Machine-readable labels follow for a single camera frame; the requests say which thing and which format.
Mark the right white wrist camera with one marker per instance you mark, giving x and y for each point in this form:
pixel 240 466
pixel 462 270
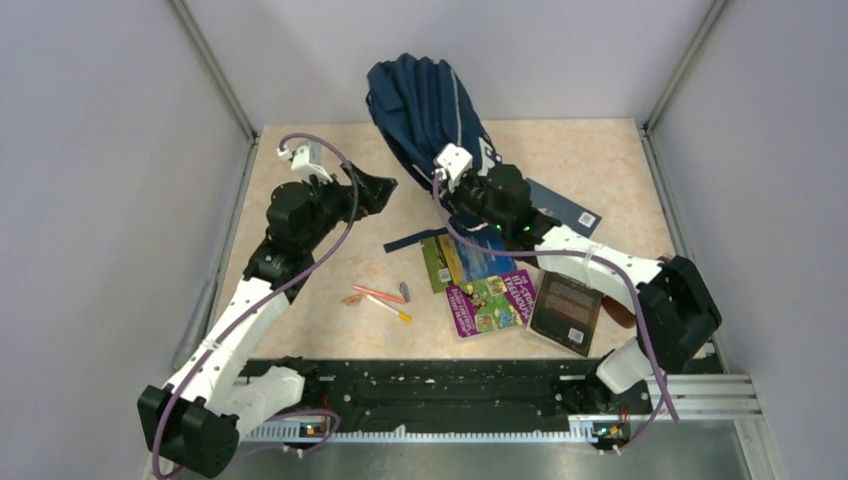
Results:
pixel 452 162

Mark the blue green landscape book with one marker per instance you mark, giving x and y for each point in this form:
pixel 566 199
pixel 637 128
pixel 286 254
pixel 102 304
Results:
pixel 450 262

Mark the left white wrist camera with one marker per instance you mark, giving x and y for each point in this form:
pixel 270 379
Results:
pixel 305 162

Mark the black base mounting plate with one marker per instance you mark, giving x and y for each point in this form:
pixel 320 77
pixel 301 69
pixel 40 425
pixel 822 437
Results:
pixel 456 396

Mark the grey eraser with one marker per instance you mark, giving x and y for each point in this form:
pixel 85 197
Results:
pixel 404 292

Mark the aluminium frame rail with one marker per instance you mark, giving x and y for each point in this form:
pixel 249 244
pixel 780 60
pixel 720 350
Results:
pixel 313 427

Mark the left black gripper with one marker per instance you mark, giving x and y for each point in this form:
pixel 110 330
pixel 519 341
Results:
pixel 373 192

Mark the dark blue hardcover book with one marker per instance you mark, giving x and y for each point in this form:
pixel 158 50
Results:
pixel 577 217

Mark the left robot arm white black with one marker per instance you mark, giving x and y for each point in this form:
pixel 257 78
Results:
pixel 225 331

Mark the navy blue backpack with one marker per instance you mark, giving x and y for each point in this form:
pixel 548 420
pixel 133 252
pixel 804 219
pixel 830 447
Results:
pixel 419 105

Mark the purple treehouse book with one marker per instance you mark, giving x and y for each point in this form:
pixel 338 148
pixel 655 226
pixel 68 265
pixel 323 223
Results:
pixel 492 304

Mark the black paperback book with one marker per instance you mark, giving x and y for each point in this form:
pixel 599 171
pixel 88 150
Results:
pixel 565 313

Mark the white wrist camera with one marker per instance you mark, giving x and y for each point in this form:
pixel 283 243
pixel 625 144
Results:
pixel 305 162
pixel 452 162

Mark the brown leather case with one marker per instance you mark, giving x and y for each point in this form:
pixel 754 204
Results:
pixel 619 311

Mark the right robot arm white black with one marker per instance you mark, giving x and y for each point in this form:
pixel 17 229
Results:
pixel 674 310

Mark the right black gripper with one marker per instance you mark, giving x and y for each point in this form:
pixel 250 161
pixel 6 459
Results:
pixel 452 197

